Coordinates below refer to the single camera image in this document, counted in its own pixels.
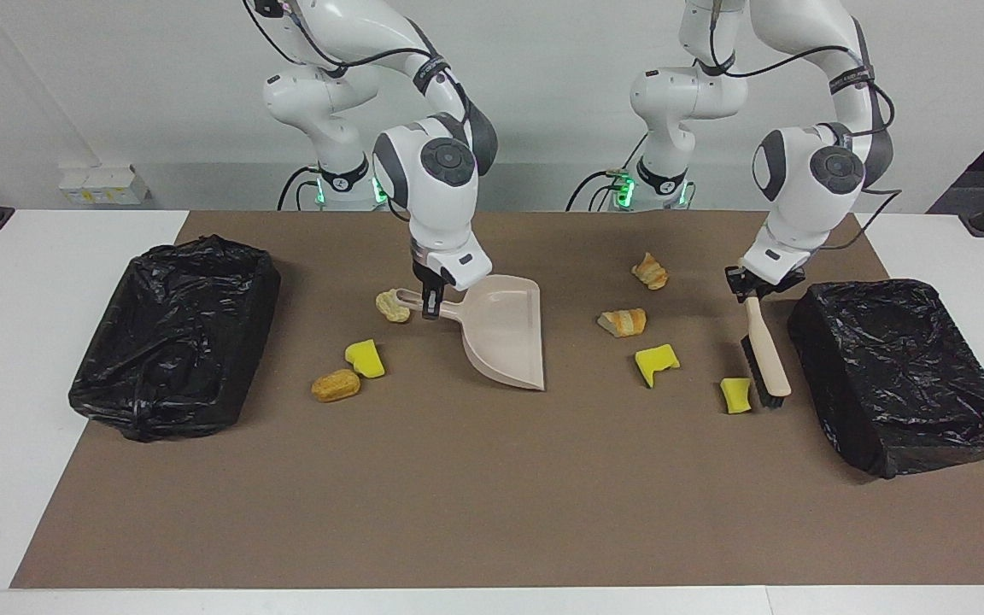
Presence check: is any pale bread piece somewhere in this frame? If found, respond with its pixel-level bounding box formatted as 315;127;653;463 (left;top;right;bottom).
375;289;412;324

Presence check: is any beige brush with black bristles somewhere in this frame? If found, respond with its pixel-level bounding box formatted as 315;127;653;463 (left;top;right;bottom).
740;295;793;409

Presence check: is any beige plastic dustpan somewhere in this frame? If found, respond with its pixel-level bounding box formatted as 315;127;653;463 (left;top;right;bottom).
394;275;546;392

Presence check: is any yellow sponge piece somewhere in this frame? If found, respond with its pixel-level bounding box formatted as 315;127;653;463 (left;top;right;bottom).
345;339;386;379
635;343;681;389

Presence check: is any striped croissant piece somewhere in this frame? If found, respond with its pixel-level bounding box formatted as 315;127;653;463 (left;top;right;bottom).
630;252;669;291
597;308;647;338

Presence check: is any yellow sponge with green pad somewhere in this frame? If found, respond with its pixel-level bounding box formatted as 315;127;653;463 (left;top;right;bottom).
720;377;753;415

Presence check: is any brown bread roll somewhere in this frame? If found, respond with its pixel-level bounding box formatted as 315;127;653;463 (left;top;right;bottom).
311;369;362;403

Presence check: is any black bag wrapped bin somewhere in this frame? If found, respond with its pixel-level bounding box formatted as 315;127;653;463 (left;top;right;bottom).
788;278;984;479

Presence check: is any open black bag lined bin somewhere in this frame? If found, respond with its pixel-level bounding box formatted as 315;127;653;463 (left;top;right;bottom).
69;235;282;442

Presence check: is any brown table mat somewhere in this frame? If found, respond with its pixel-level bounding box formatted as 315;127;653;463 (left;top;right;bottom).
11;211;984;589

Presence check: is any black base cable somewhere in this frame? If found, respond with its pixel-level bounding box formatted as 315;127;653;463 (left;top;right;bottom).
566;169;630;212
277;167;322;211

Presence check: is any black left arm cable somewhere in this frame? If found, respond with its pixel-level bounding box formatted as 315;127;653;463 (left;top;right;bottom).
706;0;903;250

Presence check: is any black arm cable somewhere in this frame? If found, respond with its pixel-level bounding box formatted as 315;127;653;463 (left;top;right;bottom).
243;0;476;138
706;0;903;250

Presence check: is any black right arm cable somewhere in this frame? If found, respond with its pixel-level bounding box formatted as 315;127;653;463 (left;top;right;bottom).
243;0;476;138

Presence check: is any white wall socket box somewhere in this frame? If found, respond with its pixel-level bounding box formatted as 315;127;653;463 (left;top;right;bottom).
59;165;151;206

